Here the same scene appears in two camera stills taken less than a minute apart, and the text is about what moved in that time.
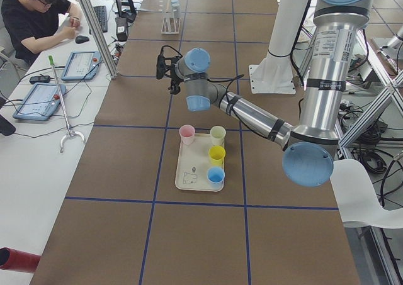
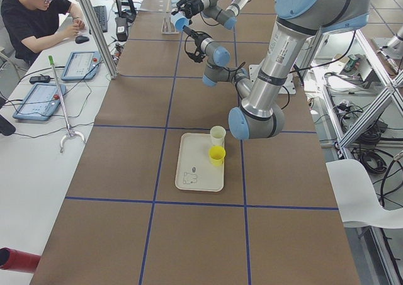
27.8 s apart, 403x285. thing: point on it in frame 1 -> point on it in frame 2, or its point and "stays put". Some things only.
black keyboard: [101, 14] stays put
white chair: [357, 197] stays put
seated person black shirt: [35, 19] stays put
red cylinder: [18, 260] stays put
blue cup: [215, 177] -> [179, 19]
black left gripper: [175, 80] -> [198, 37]
